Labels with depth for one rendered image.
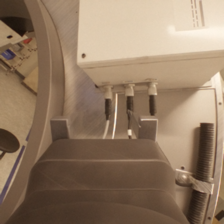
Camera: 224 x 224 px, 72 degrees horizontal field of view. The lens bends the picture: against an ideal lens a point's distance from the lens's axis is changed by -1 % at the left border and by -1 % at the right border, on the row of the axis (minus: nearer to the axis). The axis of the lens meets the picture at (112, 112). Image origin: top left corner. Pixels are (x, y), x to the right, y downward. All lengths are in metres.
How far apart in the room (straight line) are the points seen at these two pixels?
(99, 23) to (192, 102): 0.20
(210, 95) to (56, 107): 0.27
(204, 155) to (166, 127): 0.07
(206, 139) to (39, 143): 0.26
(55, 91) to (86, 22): 0.14
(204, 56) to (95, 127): 0.20
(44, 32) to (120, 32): 0.19
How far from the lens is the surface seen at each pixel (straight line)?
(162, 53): 0.18
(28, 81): 5.26
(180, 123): 0.29
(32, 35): 1.11
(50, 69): 0.30
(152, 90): 0.25
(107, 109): 0.25
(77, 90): 0.32
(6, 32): 0.97
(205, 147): 0.27
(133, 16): 0.21
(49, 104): 0.28
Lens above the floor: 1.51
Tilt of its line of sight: 2 degrees down
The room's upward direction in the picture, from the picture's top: 46 degrees clockwise
